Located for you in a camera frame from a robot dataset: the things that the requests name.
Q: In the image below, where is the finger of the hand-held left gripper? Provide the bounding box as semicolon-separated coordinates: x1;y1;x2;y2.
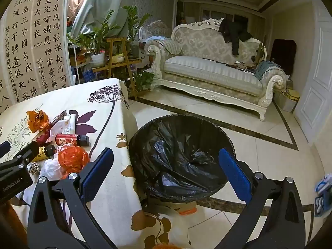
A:
0;141;39;175
0;141;11;159

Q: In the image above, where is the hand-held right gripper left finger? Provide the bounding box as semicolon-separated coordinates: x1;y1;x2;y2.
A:
27;147;115;249

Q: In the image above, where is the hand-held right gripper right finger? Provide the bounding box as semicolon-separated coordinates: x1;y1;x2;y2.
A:
218;148;306;249

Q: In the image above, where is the yellow labelled dark bottle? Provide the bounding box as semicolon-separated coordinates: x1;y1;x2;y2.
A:
36;145;56;160

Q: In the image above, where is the dark red foil wrapper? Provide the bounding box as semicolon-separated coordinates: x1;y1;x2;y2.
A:
36;129;56;146

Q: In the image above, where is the orange plastic bag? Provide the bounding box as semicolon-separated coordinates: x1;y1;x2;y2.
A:
57;146;90;175

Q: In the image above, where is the white plastic bag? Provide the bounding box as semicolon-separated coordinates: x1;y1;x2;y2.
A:
41;159;67;181

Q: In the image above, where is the orange wrapper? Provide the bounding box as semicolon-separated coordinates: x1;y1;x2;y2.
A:
27;110;50;133

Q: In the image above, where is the red labelled bottle black cap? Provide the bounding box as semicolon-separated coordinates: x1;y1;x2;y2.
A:
55;133;90;147

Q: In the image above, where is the white printed paper packet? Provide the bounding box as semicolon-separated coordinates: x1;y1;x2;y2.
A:
52;114;77;141

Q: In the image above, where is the bin with black liner bag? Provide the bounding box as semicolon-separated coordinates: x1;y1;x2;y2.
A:
128;114;236;204

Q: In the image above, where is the floral tablecloth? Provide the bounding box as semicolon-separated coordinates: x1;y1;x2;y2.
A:
0;78;190;249

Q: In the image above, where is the translucent plastic bag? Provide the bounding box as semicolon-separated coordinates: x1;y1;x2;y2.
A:
153;206;191;245

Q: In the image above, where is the box with yellow bag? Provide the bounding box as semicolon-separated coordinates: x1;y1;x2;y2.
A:
274;88;300;112

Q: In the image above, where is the blue and white slipper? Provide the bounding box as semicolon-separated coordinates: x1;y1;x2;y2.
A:
314;196;332;217
315;174;332;195

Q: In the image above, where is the small leafy green plant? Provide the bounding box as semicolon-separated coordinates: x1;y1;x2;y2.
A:
131;71;155;92

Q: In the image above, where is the ornate white sofa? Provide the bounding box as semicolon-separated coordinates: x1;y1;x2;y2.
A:
144;18;288;121

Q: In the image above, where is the clutter of papers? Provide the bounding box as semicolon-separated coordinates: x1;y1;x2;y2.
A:
228;60;256;72

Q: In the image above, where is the teal knitted cloth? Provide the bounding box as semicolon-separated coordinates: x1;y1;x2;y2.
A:
255;61;277;80

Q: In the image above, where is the wooden plant stand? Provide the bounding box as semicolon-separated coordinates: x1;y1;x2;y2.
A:
92;38;143;100

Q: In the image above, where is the white door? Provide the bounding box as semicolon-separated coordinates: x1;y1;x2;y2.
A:
293;0;332;146

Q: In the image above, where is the leafy plant in white pot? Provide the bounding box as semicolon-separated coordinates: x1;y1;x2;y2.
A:
67;10;122;67

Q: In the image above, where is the black jacket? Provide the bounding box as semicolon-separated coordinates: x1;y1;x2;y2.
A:
218;18;254;56

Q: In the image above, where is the ornate white armchair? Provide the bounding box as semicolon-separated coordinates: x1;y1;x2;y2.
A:
138;20;172;48

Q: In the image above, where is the tall plant in dark pot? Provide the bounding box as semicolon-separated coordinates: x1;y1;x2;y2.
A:
122;5;151;60

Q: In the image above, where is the grey green curtain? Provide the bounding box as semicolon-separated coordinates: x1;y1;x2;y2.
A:
71;0;138;38

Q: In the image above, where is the white wire storage rack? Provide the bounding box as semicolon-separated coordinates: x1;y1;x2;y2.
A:
68;44;97;87

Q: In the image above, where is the calligraphy wall hanging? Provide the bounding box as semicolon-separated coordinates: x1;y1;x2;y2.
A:
0;0;72;115

